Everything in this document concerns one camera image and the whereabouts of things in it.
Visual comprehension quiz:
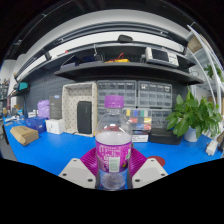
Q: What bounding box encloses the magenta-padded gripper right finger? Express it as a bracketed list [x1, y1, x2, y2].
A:
[129, 147, 169, 190]

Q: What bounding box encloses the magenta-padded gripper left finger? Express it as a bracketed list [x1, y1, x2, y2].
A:
[58, 146, 100, 190]

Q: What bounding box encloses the clear bottle with purple cap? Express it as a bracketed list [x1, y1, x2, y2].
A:
[94, 94, 133, 192]

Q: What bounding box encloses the flat round red coaster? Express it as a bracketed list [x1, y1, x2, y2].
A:
[146, 155, 167, 168]

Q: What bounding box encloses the black box with white label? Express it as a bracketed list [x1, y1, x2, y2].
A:
[131, 130, 150, 144]

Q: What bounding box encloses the small white box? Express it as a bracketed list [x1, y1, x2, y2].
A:
[45, 118, 66, 135]

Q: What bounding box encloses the black speaker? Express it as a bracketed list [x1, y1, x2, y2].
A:
[76, 100, 93, 135]

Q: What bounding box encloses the white perforated crate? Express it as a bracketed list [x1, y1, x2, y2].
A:
[61, 81, 98, 138]

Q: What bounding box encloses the blue box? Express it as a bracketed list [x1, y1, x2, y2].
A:
[25, 116, 48, 134]

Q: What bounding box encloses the grey small-parts drawer cabinet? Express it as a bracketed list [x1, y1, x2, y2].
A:
[137, 80, 173, 110]
[96, 79, 138, 108]
[97, 106, 108, 123]

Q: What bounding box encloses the white power adapter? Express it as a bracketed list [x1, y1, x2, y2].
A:
[205, 139, 219, 157]

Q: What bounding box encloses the dark grey flat box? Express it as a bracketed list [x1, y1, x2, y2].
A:
[49, 95, 63, 120]

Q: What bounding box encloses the green plant in white pot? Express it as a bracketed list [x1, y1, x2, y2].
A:
[165, 87, 224, 144]

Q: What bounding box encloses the purple bag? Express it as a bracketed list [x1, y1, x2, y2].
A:
[37, 99, 51, 120]

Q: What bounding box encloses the dark workbench shelf unit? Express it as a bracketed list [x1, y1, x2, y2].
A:
[13, 21, 205, 86]

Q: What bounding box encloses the white oscilloscope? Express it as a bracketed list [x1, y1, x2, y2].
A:
[144, 46, 180, 68]

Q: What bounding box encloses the white metal rack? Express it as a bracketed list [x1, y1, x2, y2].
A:
[186, 24, 224, 114]

